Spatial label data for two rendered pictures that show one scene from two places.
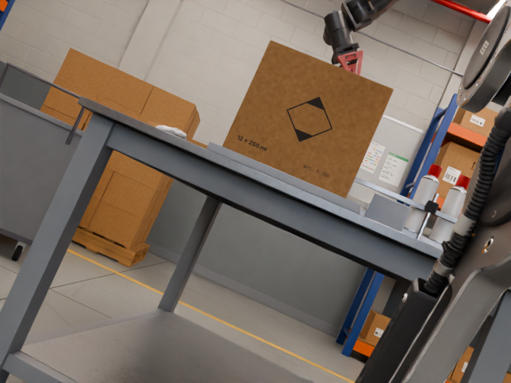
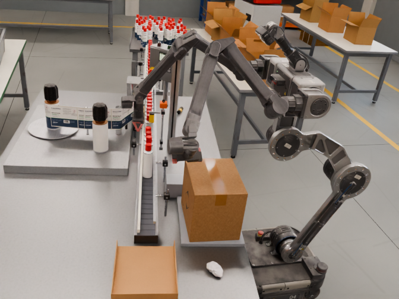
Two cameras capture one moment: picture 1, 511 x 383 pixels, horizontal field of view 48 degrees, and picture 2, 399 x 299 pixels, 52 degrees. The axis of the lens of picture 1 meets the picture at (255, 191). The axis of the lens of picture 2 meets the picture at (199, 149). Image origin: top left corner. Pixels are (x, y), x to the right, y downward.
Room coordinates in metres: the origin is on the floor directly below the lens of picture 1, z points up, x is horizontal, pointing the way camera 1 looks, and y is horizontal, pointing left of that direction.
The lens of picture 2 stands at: (2.02, 1.41, 2.16)
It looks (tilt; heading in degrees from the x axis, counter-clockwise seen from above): 30 degrees down; 249
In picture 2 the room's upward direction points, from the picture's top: 6 degrees clockwise
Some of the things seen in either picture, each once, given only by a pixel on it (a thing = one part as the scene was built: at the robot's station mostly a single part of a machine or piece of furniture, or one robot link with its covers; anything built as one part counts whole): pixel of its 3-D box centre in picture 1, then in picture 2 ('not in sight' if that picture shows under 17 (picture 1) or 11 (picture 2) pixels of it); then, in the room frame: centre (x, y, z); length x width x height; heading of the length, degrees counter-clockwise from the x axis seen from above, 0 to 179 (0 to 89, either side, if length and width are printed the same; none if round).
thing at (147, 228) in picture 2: not in sight; (148, 148); (1.54, -0.78, 0.86); 1.65 x 0.08 x 0.04; 78
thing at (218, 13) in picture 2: not in sight; (224, 28); (0.08, -3.37, 0.97); 0.46 x 0.44 x 0.37; 91
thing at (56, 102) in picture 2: not in sight; (51, 106); (2.10, -1.08, 1.04); 0.09 x 0.09 x 0.29
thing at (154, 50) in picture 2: not in sight; (165, 63); (1.44, -0.87, 1.38); 0.17 x 0.10 x 0.19; 133
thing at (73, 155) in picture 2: not in sight; (78, 136); (1.96, -1.00, 0.86); 0.80 x 0.67 x 0.05; 78
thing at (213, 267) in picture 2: (171, 132); (214, 269); (1.46, 0.26, 0.85); 0.08 x 0.07 x 0.04; 86
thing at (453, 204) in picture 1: (451, 210); (148, 152); (1.60, -0.52, 0.98); 0.05 x 0.05 x 0.20
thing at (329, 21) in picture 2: not in sight; (331, 17); (-1.97, -4.12, 0.97); 0.43 x 0.39 x 0.37; 173
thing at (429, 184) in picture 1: (423, 198); (148, 160); (1.62, -0.44, 0.98); 0.05 x 0.05 x 0.20
